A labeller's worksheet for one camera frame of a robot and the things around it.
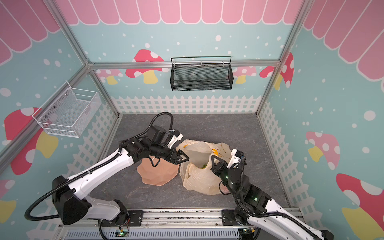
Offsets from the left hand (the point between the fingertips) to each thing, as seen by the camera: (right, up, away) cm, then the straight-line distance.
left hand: (182, 160), depth 72 cm
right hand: (+13, +2, -4) cm, 14 cm away
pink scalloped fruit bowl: (-12, -11, +17) cm, 24 cm away
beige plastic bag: (+7, -5, -4) cm, 10 cm away
